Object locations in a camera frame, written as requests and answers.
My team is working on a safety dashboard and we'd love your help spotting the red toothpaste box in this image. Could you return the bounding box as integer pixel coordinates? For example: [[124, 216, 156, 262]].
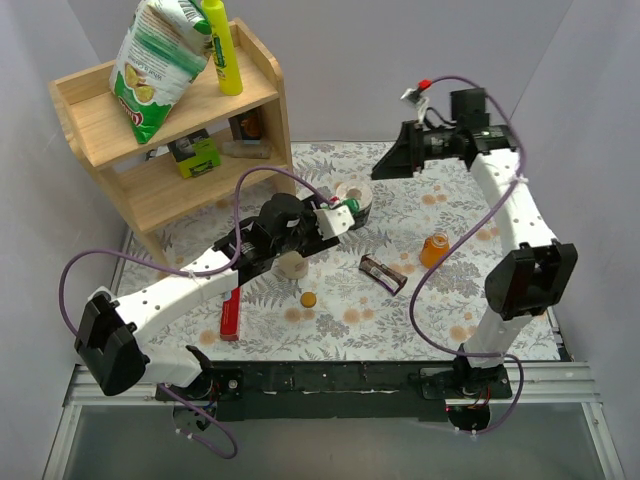
[[219, 287, 241, 342]]

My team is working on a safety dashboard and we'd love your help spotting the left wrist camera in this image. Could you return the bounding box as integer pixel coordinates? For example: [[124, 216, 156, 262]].
[[314, 204, 355, 240]]

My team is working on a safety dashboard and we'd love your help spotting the orange bottle cap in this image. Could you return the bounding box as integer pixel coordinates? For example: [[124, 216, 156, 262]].
[[300, 291, 317, 308]]

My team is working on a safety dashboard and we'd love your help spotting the wooden shelf unit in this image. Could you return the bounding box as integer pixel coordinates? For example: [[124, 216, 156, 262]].
[[49, 18, 296, 265]]

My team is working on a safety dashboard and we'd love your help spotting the dark orange box on shelf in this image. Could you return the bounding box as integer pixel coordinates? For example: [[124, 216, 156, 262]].
[[229, 108, 262, 144]]

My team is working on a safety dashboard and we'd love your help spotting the orange juice bottle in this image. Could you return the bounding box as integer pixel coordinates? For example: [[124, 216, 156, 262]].
[[419, 231, 449, 269]]

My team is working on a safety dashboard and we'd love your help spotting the cream pump soap bottle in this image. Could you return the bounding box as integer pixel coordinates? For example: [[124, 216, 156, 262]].
[[276, 251, 309, 280]]

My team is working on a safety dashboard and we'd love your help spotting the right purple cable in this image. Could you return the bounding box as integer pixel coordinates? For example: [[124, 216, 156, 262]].
[[409, 75, 529, 359]]

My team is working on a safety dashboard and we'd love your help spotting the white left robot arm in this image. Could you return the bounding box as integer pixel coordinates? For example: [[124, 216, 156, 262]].
[[75, 193, 354, 400]]

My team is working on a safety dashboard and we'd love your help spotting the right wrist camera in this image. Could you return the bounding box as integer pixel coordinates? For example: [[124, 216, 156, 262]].
[[400, 79, 432, 126]]

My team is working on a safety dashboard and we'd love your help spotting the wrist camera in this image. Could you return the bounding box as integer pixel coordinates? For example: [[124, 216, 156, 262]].
[[314, 204, 355, 240], [400, 79, 432, 126]]

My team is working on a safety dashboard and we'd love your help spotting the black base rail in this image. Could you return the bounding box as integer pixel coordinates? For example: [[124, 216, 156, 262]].
[[155, 360, 515, 422]]

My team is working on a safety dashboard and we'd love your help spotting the green bottle cap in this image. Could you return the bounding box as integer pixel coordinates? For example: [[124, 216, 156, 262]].
[[345, 198, 360, 212]]

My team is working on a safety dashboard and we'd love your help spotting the purple cable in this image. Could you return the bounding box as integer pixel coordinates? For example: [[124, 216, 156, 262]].
[[58, 166, 336, 341], [409, 75, 529, 359]]

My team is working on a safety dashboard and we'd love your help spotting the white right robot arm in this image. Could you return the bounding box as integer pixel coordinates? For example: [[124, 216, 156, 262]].
[[371, 87, 578, 398]]

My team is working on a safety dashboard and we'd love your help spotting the yellow squeeze bottle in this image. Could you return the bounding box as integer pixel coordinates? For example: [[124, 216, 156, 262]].
[[201, 0, 243, 96]]

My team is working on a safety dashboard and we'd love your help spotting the green white chips bag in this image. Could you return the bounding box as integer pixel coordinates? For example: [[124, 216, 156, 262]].
[[109, 0, 212, 144]]

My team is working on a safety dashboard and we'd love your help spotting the brown chocolate bar wrapper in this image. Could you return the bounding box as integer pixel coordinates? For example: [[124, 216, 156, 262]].
[[358, 254, 408, 296]]

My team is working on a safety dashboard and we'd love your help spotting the green black box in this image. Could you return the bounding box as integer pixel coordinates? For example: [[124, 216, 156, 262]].
[[168, 129, 221, 179]]

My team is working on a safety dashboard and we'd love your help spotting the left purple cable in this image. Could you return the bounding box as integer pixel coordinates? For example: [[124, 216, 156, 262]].
[[58, 166, 336, 341]]

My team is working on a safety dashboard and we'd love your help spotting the green plastic bottle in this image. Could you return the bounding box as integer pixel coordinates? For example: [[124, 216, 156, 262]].
[[341, 198, 360, 216]]

